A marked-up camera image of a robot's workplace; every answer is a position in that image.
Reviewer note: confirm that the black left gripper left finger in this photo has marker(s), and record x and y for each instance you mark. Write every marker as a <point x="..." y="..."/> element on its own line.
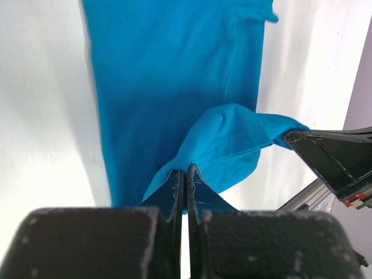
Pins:
<point x="137" y="242"/>

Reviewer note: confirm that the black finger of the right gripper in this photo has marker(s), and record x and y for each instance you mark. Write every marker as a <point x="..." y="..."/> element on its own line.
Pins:
<point x="340" y="159"/>

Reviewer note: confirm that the blue t shirt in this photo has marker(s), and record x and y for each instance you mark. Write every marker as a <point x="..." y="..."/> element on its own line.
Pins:
<point x="177" y="84"/>

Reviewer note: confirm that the aluminium front rail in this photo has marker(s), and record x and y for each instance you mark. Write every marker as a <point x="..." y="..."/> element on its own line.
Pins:
<point x="316" y="196"/>

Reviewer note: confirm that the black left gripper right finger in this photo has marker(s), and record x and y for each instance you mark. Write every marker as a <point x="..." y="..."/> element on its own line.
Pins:
<point x="228" y="243"/>

